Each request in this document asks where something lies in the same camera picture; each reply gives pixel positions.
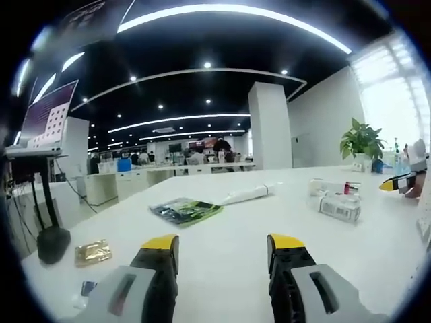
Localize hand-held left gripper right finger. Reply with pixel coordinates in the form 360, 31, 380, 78
267, 234, 388, 323

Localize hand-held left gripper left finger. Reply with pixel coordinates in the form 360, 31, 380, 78
69, 234, 180, 323

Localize gold skincare sachet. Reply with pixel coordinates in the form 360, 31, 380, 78
73, 238, 113, 268

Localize white skincare box red cap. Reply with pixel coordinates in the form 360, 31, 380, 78
308, 178, 362, 198

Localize green black skincare sachet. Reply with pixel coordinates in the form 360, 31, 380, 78
148, 196, 224, 229

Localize white skincare tube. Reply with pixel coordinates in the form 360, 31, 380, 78
215, 181, 284, 206

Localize person's right hand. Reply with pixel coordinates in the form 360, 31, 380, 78
403, 172, 427, 199

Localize green potted plant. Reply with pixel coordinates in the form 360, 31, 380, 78
339, 117, 387, 174

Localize small blue packet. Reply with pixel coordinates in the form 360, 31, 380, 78
80, 280, 98, 297

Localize white office counter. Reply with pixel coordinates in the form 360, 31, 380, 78
82, 161, 257, 206

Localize black monitor stand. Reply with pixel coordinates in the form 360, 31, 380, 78
28, 156, 72, 265

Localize white square pillar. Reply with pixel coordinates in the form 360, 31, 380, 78
247, 81, 293, 169

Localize laptop on stand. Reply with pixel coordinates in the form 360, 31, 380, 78
4, 79, 79, 159

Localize black cable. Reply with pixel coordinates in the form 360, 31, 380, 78
53, 157, 99, 214

